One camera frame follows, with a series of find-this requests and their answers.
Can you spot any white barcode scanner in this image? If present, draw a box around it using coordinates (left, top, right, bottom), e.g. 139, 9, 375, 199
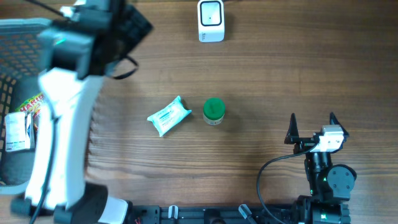
197, 0, 225, 43

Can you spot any Haribo candy bag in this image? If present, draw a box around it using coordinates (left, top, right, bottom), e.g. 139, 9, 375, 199
15, 93, 45, 131

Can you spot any grey plastic basket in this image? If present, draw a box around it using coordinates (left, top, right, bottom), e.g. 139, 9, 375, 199
1, 18, 50, 195

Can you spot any white paper box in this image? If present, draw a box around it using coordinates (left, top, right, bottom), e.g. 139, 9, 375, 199
5, 112, 35, 152

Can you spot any teal wet wipes pack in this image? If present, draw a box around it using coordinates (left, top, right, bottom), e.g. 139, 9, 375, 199
147, 96, 192, 137

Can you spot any left black cable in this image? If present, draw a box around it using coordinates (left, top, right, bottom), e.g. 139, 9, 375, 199
27, 114, 62, 224

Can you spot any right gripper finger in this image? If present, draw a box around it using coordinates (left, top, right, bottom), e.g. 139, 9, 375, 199
329, 112, 349, 138
284, 113, 300, 144

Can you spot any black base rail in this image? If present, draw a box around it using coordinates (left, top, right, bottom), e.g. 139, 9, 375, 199
124, 203, 351, 224

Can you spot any right black cable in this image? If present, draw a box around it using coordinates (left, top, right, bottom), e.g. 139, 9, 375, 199
256, 142, 321, 224

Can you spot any green lid spice jar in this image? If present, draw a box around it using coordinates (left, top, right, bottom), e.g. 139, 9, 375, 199
203, 98, 226, 126

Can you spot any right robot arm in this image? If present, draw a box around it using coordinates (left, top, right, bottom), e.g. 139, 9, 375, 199
284, 113, 357, 224

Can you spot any black cable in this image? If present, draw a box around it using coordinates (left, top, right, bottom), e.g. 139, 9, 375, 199
27, 114, 62, 224
256, 142, 321, 224

